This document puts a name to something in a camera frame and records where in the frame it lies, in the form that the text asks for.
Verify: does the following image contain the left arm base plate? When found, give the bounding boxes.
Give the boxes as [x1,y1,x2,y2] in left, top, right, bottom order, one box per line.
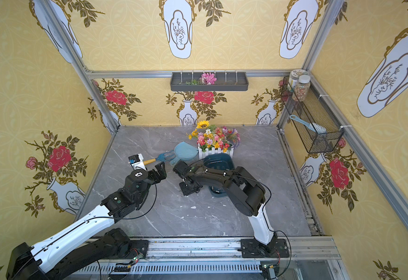
[122,239,149,259]

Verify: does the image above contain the dark grey wall shelf tray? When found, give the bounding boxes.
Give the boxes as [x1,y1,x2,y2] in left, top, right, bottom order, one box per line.
[170,71,249,92]

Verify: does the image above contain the aluminium front rail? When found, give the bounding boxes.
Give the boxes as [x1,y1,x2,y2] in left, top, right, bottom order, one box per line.
[37,237,348,280]

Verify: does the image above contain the dark teal storage box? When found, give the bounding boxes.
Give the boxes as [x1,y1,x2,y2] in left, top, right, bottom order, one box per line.
[203,154,235,198]

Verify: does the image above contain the aluminium corner frame post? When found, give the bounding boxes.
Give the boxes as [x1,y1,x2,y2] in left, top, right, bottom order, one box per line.
[29,1,121,134]

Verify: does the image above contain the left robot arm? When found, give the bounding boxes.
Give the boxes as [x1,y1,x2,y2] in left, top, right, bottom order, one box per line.
[6,162,167,280]

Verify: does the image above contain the clear jar white lid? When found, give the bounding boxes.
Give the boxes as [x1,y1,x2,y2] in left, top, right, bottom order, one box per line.
[287,70,309,91]

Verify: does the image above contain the yellow handled blue garden fork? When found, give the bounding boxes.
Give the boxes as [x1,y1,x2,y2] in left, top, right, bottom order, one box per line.
[143,150,176,165]

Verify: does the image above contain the light blue plastic scoop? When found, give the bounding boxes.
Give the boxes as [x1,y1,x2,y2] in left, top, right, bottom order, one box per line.
[170,142,198,166]

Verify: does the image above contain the pink flower on shelf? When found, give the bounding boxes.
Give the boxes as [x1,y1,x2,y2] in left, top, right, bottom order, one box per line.
[199,72,217,85]

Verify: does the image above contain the black wire mesh basket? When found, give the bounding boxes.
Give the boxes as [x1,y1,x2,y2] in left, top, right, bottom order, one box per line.
[280,77,344,154]

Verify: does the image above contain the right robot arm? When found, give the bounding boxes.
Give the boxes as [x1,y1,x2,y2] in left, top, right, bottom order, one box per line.
[173,161,276,246]

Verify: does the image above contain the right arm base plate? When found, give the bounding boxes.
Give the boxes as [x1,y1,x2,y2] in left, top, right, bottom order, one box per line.
[239,238,290,259]

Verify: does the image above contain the white picket flower planter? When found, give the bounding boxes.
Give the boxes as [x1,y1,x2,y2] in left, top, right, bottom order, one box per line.
[188,121,241,159]

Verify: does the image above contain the clear jar beige lid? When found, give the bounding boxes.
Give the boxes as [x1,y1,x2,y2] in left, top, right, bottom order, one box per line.
[292,75,311,102]

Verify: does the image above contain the light blue brush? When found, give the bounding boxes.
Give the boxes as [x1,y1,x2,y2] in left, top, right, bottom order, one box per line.
[289,114,327,134]

